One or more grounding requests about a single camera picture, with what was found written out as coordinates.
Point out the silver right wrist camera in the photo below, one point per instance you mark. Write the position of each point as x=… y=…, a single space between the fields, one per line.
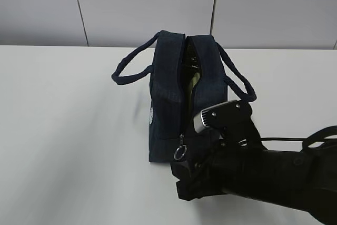
x=222 y=115

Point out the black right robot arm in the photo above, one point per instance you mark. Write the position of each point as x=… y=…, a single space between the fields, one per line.
x=304 y=180

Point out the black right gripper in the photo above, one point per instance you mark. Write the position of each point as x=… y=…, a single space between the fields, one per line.
x=218 y=170

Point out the green lidded glass container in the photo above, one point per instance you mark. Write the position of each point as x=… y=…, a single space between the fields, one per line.
x=192 y=83

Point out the dark blue lunch bag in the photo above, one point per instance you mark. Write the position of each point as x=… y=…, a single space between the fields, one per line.
x=175 y=59

